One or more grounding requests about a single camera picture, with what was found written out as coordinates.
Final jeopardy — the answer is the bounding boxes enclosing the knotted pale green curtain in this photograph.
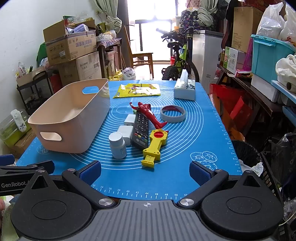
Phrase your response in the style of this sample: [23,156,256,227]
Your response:
[186,6,219,30]

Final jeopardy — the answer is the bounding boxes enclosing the green bag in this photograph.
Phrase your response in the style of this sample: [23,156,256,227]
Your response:
[37,43,48,67]

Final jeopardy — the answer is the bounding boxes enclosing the open printed cardboard box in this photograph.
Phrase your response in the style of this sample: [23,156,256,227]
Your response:
[43,20,96,66]

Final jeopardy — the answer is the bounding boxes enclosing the grey tape roll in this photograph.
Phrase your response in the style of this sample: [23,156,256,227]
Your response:
[160,105,186,122]

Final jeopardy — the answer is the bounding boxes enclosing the large white plastic bag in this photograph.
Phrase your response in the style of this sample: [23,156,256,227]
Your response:
[257,2,296,42]

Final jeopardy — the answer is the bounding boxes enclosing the dark red gift box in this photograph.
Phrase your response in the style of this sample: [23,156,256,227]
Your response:
[248,0,285,10]

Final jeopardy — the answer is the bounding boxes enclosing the yellow detergent jug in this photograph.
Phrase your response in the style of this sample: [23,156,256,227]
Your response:
[109,70,123,81]

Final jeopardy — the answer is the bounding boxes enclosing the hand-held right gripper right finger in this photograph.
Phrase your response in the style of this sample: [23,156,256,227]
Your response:
[177,161,267,209]

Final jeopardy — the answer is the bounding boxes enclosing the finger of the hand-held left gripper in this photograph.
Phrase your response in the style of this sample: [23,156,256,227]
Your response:
[0,160,55,176]
[0,154,15,166]

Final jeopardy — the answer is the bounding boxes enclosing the dark wooden shelf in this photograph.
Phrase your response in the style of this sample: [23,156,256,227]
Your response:
[217,64,285,139]

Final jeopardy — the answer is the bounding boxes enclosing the black round bin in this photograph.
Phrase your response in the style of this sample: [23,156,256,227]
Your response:
[231,140,264,169]

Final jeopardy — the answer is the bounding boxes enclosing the taped brown cardboard box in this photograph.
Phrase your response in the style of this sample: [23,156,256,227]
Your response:
[5,129,36,159]

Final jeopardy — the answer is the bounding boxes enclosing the clear plastic tray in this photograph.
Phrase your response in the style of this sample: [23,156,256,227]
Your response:
[99,31,116,41]

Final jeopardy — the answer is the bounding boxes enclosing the yellow printed packet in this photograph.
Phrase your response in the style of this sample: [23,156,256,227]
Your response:
[113,83,161,99]

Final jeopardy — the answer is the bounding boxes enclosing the white foam box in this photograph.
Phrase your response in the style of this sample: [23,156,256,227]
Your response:
[251,74,281,102]

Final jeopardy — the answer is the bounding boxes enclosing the large wrapped carton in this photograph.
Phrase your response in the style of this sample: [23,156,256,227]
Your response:
[58,51,102,87]

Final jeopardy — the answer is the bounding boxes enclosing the floral cloth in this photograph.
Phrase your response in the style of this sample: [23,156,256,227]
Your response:
[180,9,204,32]

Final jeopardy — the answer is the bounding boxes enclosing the white pill bottle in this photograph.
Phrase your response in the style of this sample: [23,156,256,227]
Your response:
[109,132,127,159]

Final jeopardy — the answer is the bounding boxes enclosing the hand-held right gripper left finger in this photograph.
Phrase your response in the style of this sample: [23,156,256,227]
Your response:
[24,161,116,209]

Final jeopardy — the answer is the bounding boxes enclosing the red toy figure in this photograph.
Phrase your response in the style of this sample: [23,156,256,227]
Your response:
[129,101,169,130]

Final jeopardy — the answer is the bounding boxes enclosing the black mesh crate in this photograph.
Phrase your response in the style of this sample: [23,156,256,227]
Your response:
[260,152,296,241]

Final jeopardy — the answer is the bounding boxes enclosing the yellow toy launcher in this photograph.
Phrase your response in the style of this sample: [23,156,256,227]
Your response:
[142,129,169,168]

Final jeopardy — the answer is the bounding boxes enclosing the green and white box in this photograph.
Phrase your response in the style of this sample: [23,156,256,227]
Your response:
[225,46,245,72]

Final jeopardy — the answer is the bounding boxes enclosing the red paper bags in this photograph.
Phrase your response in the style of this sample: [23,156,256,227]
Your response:
[209,83,253,143]

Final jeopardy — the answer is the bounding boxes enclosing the light blue shelf unit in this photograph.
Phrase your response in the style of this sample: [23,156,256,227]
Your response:
[270,80,296,121]

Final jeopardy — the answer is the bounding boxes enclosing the pink flat package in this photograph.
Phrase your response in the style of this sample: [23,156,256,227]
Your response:
[243,37,253,70]

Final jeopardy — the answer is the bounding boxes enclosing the black remote control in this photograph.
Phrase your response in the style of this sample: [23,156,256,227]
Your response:
[131,111,151,149]

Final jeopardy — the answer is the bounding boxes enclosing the white charger block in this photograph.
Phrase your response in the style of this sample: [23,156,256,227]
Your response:
[124,114,135,127]
[117,125,134,146]

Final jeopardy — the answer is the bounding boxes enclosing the cardboard box on cart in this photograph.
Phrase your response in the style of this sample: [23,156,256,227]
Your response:
[16,66,45,86]

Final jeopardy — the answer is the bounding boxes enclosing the red and white appliance box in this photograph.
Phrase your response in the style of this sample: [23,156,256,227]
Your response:
[50,73,63,93]

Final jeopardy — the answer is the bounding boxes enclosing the teal storage bin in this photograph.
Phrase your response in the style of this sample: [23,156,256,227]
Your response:
[251,34,296,84]

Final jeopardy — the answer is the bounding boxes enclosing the tall brown cardboard box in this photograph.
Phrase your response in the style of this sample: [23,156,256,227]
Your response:
[232,6,264,52]

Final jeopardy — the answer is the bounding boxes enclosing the beige plastic basket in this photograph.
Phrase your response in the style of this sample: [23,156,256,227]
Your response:
[28,78,111,154]

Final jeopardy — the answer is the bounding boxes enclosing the dark wooden side table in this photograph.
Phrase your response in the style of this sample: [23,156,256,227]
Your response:
[96,38,123,79]

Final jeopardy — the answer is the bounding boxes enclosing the black plastic bag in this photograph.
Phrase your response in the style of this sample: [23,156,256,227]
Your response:
[266,133,296,193]

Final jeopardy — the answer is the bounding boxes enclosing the black utility cart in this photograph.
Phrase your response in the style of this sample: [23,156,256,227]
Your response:
[16,70,61,114]

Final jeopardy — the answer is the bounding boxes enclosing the wooden chair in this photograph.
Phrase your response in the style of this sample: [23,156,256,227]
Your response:
[125,25,154,78]

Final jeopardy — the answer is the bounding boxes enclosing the blue silicone mat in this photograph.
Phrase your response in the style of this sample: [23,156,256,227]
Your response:
[16,80,243,201]

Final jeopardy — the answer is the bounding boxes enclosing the tissue box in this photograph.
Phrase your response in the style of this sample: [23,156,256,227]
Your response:
[173,69,196,101]

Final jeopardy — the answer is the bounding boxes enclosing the green and black bicycle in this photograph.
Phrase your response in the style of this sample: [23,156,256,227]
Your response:
[156,28,200,82]

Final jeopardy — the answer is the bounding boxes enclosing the green container with clear lid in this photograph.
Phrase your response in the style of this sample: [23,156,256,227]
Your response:
[0,109,31,147]

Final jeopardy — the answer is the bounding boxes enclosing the light green garment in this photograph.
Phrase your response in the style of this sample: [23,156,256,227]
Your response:
[3,204,19,241]

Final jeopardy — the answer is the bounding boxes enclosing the white crumpled bag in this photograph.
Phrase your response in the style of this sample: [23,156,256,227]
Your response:
[275,54,296,93]

